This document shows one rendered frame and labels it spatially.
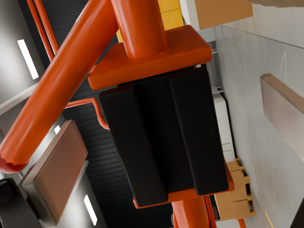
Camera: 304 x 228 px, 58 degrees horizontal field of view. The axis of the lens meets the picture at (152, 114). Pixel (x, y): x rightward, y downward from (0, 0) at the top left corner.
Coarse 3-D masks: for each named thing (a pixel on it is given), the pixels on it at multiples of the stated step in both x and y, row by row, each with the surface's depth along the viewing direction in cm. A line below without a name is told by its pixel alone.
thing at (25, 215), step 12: (0, 180) 13; (12, 180) 13; (0, 192) 13; (12, 192) 13; (0, 204) 13; (12, 204) 12; (24, 204) 12; (0, 216) 12; (12, 216) 12; (24, 216) 11
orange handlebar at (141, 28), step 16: (112, 0) 13; (128, 0) 12; (144, 0) 12; (128, 16) 13; (144, 16) 13; (160, 16) 13; (128, 32) 13; (144, 32) 13; (160, 32) 13; (128, 48) 14; (144, 48) 13; (160, 48) 13; (176, 208) 18; (192, 208) 17; (208, 208) 21; (176, 224) 20; (192, 224) 18; (208, 224) 19
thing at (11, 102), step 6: (36, 84) 970; (24, 90) 903; (30, 90) 891; (18, 96) 826; (24, 96) 850; (6, 102) 783; (12, 102) 783; (18, 102) 811; (0, 108) 727; (6, 108) 751; (0, 114) 721; (84, 162) 1213; (84, 168) 1172; (78, 180) 1090; (72, 192) 1019; (66, 204) 956; (60, 222) 890
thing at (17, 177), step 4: (0, 128) 543; (0, 132) 536; (0, 136) 535; (4, 136) 548; (0, 140) 533; (0, 172) 536; (4, 172) 539; (20, 172) 570; (0, 176) 538; (4, 176) 541; (8, 176) 545; (12, 176) 550; (16, 176) 557; (20, 176) 567; (16, 180) 557; (20, 180) 565; (16, 184) 557; (40, 220) 601
